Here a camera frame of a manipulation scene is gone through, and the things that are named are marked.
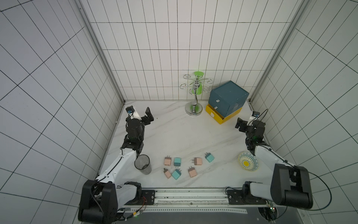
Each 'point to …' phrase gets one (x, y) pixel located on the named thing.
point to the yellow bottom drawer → (216, 115)
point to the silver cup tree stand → (194, 108)
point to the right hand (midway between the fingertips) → (241, 117)
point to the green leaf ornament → (199, 90)
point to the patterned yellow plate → (248, 161)
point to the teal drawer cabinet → (227, 98)
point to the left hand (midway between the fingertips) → (142, 111)
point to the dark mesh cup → (142, 163)
